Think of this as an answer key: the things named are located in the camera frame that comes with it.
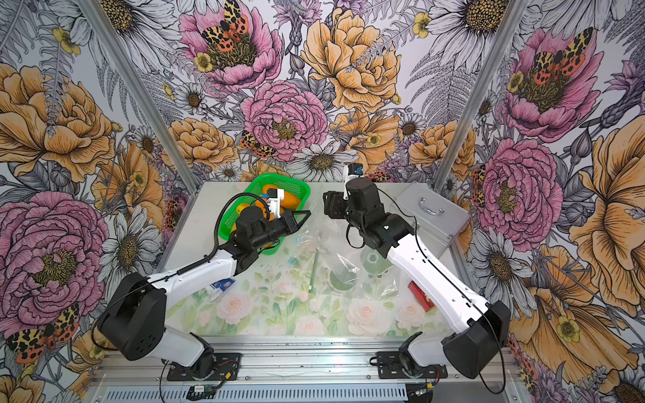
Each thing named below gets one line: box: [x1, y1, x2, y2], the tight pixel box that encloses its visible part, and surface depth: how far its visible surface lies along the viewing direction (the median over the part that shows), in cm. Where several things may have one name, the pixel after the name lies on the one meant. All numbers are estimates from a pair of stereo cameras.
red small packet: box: [408, 280, 437, 313], surface depth 85 cm
